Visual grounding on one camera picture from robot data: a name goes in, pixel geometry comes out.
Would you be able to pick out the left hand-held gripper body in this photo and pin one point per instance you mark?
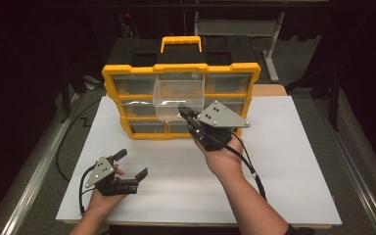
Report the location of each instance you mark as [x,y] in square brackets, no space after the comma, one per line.
[103,173]

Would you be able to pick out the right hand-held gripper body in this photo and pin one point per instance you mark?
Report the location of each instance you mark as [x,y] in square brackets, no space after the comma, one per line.
[218,117]

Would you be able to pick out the clear plastic drawer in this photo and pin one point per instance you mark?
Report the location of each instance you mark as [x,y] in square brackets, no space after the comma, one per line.
[179,94]

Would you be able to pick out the yellow black drawer organizer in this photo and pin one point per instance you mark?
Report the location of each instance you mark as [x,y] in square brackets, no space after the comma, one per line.
[179,68]

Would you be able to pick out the person's left hand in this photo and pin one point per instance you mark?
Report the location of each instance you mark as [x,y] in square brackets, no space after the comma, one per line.
[103,202]

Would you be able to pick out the person's right hand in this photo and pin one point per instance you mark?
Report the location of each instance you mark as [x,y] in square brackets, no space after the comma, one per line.
[223,161]

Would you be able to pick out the dark metal stand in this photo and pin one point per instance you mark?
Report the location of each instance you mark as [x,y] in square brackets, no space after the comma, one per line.
[334,104]
[66,94]

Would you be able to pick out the grey metal stand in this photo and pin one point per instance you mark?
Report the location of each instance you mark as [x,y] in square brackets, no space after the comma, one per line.
[238,27]

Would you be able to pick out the aluminium floor rail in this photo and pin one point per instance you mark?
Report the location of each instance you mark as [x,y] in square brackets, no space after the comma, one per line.
[355,176]
[36,176]

